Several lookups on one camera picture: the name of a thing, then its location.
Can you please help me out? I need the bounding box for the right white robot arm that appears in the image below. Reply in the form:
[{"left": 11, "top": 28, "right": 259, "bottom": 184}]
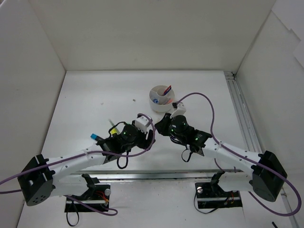
[{"left": 155, "top": 113, "right": 287, "bottom": 202}]

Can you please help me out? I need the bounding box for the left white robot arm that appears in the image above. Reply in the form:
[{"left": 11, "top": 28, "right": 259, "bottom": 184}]
[{"left": 17, "top": 116, "right": 155, "bottom": 206}]

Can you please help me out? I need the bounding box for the yellow black highlighter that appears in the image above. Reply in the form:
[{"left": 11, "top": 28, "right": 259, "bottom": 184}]
[{"left": 110, "top": 128, "right": 119, "bottom": 135}]

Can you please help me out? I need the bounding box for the white round compartment container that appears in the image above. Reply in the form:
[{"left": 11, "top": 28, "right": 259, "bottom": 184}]
[{"left": 149, "top": 85, "right": 175, "bottom": 113}]

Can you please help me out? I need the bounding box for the blue black highlighter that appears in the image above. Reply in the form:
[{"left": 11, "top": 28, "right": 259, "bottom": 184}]
[{"left": 90, "top": 133, "right": 100, "bottom": 141}]

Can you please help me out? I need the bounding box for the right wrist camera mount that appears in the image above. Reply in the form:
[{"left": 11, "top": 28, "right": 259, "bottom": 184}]
[{"left": 170, "top": 102, "right": 186, "bottom": 119}]

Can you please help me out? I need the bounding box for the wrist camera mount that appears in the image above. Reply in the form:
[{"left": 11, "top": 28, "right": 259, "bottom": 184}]
[
  {"left": 170, "top": 102, "right": 186, "bottom": 119},
  {"left": 132, "top": 114, "right": 152, "bottom": 133}
]

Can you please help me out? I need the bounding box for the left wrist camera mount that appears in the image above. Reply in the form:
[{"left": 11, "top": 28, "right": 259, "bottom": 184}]
[{"left": 132, "top": 114, "right": 152, "bottom": 133}]

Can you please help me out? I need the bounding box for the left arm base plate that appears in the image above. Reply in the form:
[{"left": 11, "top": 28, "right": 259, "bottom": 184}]
[{"left": 64, "top": 183, "right": 111, "bottom": 213}]

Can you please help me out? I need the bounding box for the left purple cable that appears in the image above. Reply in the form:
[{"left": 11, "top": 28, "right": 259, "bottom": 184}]
[{"left": 0, "top": 113, "right": 157, "bottom": 216}]

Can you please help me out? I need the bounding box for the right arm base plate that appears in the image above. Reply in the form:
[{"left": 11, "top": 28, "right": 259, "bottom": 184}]
[{"left": 194, "top": 182, "right": 243, "bottom": 213}]

